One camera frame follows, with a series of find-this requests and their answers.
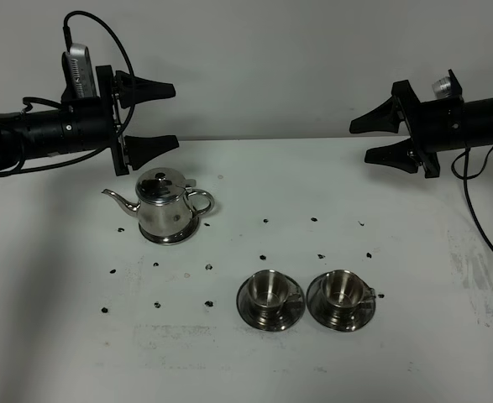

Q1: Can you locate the stainless steel teapot saucer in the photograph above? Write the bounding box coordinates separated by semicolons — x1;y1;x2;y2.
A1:
139;218;200;245

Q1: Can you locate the right stainless steel teacup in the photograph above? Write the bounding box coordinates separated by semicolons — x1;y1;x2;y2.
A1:
320;270;376;311

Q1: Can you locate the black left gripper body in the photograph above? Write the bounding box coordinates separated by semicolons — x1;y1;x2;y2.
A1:
60;65;130;177

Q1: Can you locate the stainless steel teacup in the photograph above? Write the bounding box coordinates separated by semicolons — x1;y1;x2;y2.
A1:
320;270;376;311
246;270;302;312

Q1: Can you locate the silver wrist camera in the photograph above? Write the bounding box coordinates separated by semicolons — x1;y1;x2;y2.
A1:
64;43;97;99
432;76;454;100

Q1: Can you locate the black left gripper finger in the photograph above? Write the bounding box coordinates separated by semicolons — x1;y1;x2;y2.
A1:
115;71;175;108
124;135;179;170

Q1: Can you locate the left stainless steel teacup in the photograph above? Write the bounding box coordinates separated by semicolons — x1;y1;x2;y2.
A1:
246;270;302;312

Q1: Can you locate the black left camera cable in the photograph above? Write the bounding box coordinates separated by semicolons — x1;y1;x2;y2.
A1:
18;11;139;174

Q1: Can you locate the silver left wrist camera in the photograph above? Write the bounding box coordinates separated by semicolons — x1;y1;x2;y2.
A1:
64;43;97;99

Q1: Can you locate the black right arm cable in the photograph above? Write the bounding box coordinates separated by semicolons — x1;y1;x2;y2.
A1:
451;142;493;270

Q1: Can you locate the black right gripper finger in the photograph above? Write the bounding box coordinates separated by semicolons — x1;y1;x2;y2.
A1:
349;97;401;134
365;139;420;174

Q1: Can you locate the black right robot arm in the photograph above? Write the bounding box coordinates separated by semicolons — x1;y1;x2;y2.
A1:
349;71;493;179

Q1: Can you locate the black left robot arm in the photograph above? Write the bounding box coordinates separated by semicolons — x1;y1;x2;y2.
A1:
0;65;179;177

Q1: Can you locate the right stainless steel saucer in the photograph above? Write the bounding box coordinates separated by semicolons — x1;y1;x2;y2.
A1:
306;273;376;332

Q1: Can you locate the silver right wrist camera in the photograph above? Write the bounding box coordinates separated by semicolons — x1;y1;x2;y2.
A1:
432;76;454;100

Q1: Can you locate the left stainless steel saucer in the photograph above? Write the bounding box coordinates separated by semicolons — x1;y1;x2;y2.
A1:
236;275;306;332

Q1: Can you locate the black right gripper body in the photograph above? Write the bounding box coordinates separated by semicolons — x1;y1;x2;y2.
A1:
391;70;464;178

